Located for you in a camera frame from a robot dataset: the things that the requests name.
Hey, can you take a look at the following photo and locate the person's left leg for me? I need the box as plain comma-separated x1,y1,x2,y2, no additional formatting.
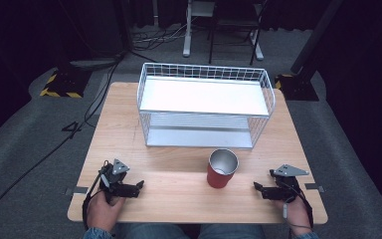
113,223,193,239

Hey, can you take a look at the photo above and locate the red cup with metal inside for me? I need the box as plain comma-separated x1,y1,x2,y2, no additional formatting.
206,148,240,189

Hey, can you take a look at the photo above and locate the black stand base striped edge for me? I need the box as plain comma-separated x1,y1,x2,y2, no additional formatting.
39,67,93,100
274,73,320,102

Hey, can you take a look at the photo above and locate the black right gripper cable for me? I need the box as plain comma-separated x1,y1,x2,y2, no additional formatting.
287,181,314,230

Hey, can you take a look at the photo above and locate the black chair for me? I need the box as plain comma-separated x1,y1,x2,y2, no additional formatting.
207,0,271,67

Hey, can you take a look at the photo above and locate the white wire shelf rack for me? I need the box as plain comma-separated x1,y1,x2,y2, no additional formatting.
135,62,277,149

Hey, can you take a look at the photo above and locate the white desk leg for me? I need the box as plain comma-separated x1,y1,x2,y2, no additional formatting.
182,0,217,59
249,29,266,62

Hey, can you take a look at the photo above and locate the person's leg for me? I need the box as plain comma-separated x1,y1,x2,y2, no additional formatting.
197,223,267,239
113,223,193,239

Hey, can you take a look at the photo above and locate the person's left hand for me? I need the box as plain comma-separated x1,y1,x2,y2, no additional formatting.
86,190,127,233

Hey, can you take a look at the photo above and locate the black slanted pole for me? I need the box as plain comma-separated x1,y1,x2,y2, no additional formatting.
289,0,345,76

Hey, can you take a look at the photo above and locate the long black floor cable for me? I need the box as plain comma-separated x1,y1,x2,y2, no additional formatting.
0,54,124,230

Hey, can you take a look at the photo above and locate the bundle of floor cables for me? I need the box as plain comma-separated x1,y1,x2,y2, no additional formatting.
131,23,189,53

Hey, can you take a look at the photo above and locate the person's right hand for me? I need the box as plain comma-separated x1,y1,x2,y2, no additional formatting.
274,194,313,237

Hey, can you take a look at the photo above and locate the person's right leg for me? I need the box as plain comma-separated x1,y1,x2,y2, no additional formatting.
197,223,267,239

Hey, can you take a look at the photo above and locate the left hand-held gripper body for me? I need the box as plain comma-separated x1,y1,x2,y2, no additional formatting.
97,158,131,202

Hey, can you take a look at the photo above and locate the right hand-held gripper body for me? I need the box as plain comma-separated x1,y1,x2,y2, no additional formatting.
269,163,310,202

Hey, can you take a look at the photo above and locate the grey tape piece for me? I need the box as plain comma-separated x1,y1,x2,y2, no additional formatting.
64,186,90,196
304,182,325,193

